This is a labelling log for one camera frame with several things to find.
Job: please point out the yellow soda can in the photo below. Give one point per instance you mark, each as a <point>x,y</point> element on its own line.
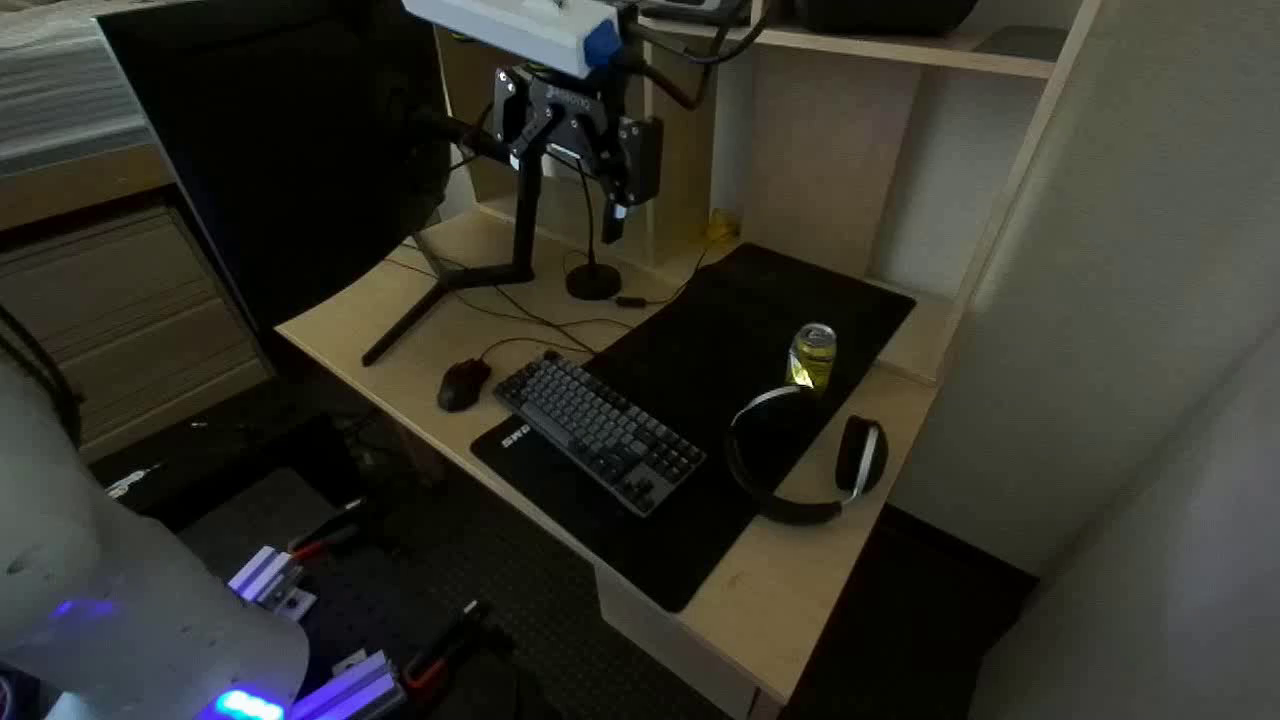
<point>815,356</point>

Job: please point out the large black desk mat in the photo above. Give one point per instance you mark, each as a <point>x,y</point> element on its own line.
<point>703,356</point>

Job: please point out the black and silver headphones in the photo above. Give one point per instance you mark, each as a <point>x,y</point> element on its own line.
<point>772,429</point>

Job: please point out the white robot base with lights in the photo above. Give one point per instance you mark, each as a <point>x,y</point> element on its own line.
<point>111,606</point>

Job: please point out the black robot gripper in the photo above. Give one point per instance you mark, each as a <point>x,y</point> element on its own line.
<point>582,127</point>

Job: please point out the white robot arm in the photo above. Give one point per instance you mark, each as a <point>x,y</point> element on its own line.
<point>575,41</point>

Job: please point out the wooden desk hutch shelf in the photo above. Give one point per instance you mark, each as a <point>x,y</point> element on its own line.
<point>867,154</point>

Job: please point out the black computer monitor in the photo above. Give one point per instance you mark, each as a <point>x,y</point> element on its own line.
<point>296,133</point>

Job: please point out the dark mechanical keyboard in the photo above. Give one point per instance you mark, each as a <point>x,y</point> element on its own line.
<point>611,439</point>

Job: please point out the black computer mouse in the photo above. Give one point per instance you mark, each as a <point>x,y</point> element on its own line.
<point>460,386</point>

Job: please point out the black round-base desk microphone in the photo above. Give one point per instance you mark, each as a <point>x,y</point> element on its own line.
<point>589,276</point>

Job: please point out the beige drawer cabinet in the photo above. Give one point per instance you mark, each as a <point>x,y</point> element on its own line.
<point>104,270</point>

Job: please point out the black monitor stand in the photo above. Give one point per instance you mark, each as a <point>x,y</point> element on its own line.
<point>451,272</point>

